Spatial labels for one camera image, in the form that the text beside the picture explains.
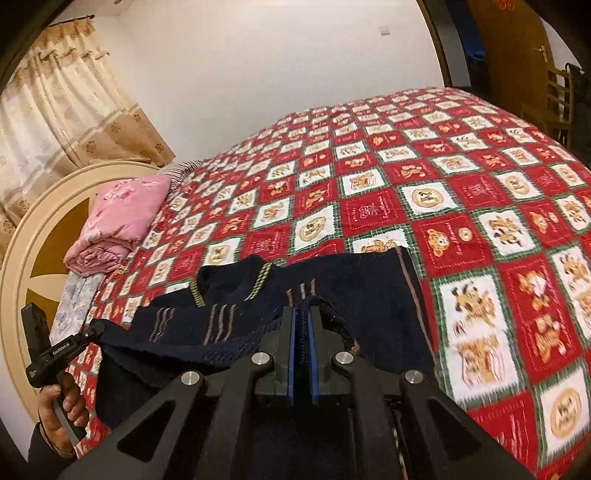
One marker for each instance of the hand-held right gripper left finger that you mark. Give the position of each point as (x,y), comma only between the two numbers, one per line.
(289,355)

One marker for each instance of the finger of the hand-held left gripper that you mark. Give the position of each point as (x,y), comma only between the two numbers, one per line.
(94,331)

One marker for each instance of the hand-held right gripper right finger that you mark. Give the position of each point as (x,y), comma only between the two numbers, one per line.
(316,355)

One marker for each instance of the dark patterned knit sweater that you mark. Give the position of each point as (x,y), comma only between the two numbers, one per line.
(378,300)

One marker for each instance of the person's left forearm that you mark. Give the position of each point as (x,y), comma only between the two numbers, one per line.
(46,457)

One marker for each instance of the person's left hand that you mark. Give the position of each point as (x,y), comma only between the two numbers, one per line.
(55,424)

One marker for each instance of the pale grey-blue pillow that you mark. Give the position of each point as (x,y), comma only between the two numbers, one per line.
(74,300)

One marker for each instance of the folded pink blanket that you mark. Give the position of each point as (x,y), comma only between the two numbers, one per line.
(120,212)

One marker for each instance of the cream and wood headboard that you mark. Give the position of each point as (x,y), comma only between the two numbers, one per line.
(55,189)

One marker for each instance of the striped pillow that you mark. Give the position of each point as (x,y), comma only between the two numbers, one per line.
(182,170)

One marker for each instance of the red checkered cartoon bedspread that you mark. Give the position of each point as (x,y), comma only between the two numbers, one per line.
(461,194)

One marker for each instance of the beige patterned curtain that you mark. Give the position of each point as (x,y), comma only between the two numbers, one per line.
(60,115)

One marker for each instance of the dark curtain rod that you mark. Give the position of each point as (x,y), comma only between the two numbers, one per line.
(76,19)

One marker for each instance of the wooden chair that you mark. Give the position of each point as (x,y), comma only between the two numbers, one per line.
(554,106)

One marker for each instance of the brown wooden door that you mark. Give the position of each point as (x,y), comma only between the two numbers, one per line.
(512,55)

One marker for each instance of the red paper door decoration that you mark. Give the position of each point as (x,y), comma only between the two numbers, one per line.
(502,3)

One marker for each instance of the white wall switch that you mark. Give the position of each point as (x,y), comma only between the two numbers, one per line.
(384,30)

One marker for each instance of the dark wooden door frame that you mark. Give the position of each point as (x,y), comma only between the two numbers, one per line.
(438,41)

